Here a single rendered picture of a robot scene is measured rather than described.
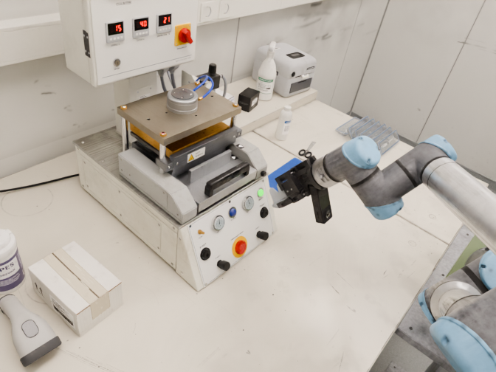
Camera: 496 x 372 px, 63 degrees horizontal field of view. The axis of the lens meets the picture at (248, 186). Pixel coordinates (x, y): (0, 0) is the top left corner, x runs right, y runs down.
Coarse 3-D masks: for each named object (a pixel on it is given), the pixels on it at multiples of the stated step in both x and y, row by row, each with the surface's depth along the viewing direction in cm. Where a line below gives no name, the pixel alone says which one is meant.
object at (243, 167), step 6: (246, 162) 108; (234, 168) 105; (240, 168) 106; (246, 168) 108; (222, 174) 102; (228, 174) 103; (234, 174) 104; (240, 174) 107; (246, 174) 109; (210, 180) 100; (216, 180) 100; (222, 180) 101; (228, 180) 104; (210, 186) 99; (216, 186) 101; (204, 192) 101; (210, 192) 100
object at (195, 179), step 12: (216, 156) 108; (228, 156) 111; (192, 168) 102; (204, 168) 105; (216, 168) 110; (228, 168) 111; (252, 168) 113; (180, 180) 104; (192, 180) 104; (204, 180) 106; (240, 180) 108; (192, 192) 101; (216, 192) 103; (228, 192) 107; (204, 204) 101
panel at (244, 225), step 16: (256, 192) 116; (224, 208) 108; (240, 208) 112; (256, 208) 117; (192, 224) 100; (208, 224) 104; (224, 224) 108; (240, 224) 113; (256, 224) 118; (192, 240) 100; (208, 240) 105; (224, 240) 109; (256, 240) 119; (224, 256) 110; (240, 256) 114; (208, 272) 106
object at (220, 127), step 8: (136, 128) 105; (208, 128) 109; (216, 128) 110; (224, 128) 110; (136, 136) 107; (144, 136) 104; (192, 136) 105; (200, 136) 106; (208, 136) 106; (144, 144) 106; (152, 144) 103; (168, 144) 101; (176, 144) 101; (184, 144) 102; (192, 144) 103; (168, 152) 100
